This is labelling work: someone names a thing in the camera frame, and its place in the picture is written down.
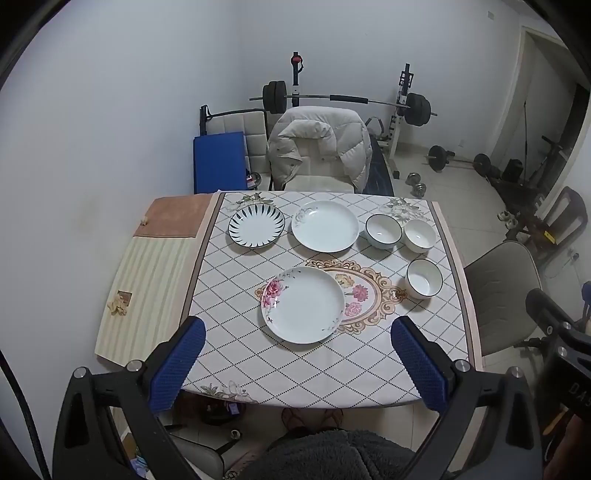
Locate large white grey-flower plate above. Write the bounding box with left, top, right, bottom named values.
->
left=290, top=201, right=360, bottom=253

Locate grey chair at right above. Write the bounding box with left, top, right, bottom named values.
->
left=465, top=241, right=542, bottom=356

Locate white dark-rimmed bowl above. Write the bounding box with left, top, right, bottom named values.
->
left=405, top=259, right=444, bottom=300

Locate light blue dark-rimmed bowl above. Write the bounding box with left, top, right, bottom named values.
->
left=365, top=214, right=403, bottom=250

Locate pink flower white plate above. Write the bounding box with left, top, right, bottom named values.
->
left=260, top=266, right=346, bottom=345

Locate barbell on floor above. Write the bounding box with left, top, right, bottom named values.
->
left=426, top=145, right=492, bottom=177

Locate plain white bowl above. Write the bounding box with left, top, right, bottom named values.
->
left=403, top=219, right=437, bottom=254

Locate brown plastic chair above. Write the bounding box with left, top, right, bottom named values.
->
left=538, top=187, right=589, bottom=252

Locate striped beige brown table mat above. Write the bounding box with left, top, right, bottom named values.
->
left=94, top=193, right=223, bottom=366

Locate dark fuzzy clothing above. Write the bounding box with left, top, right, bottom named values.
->
left=238, top=427, right=414, bottom=479

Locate blue folded mat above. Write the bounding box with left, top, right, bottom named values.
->
left=193, top=132, right=247, bottom=194

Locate diamond pattern floral tablecloth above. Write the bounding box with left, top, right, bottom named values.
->
left=183, top=192, right=483, bottom=408

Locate blue striped white plate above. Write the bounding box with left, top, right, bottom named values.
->
left=228, top=203, right=286, bottom=249

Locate white weight rack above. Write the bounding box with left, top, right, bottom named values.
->
left=388, top=63, right=414, bottom=162

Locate white puffer jacket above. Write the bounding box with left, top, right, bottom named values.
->
left=266, top=106, right=373, bottom=193

